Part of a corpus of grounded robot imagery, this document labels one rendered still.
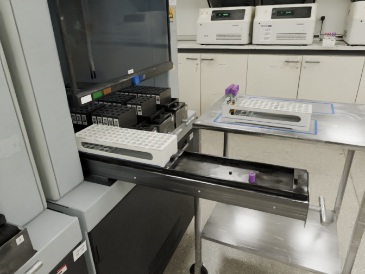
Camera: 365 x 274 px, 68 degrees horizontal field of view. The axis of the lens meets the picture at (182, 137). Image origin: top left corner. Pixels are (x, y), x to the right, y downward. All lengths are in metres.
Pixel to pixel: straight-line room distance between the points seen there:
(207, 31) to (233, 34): 0.29
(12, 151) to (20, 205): 0.13
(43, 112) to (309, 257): 1.09
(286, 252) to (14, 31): 1.17
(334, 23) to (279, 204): 3.02
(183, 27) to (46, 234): 3.36
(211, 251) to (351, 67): 2.10
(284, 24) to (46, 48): 2.44
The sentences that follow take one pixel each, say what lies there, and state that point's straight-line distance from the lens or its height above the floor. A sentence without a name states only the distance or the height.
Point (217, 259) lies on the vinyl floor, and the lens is 1.57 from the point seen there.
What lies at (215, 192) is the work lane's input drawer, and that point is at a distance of 0.67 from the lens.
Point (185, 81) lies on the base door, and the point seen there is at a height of 0.51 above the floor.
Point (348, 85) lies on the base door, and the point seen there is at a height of 0.55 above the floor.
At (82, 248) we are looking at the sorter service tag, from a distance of 0.78.
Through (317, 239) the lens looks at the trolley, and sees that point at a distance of 1.37.
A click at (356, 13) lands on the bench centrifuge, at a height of 1.16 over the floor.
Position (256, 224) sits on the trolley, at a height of 0.28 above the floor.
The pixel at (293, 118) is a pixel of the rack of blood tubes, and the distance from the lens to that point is 1.06.
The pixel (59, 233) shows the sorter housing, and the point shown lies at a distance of 0.70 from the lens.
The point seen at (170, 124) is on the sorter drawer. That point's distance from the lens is 1.10.
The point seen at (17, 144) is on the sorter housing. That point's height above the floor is 0.93.
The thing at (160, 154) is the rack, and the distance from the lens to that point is 0.69.
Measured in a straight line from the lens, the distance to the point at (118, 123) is 0.92.
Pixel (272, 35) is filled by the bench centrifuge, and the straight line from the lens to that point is 2.91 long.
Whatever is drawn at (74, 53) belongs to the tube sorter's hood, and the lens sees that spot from 0.76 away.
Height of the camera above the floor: 1.17
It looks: 24 degrees down
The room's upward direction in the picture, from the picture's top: 2 degrees counter-clockwise
